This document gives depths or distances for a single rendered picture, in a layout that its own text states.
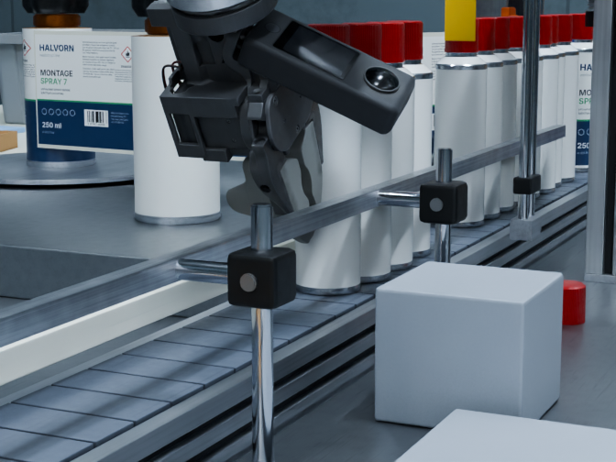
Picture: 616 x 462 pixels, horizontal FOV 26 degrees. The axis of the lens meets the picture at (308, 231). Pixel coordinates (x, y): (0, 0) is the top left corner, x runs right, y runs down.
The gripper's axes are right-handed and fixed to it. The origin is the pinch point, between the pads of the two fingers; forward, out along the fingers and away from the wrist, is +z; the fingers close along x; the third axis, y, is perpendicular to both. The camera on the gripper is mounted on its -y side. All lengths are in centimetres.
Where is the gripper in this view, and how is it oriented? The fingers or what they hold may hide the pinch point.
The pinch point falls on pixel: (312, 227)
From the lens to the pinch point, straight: 99.8
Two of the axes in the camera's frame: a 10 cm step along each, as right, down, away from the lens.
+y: -9.1, -0.7, 4.1
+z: 2.1, 7.8, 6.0
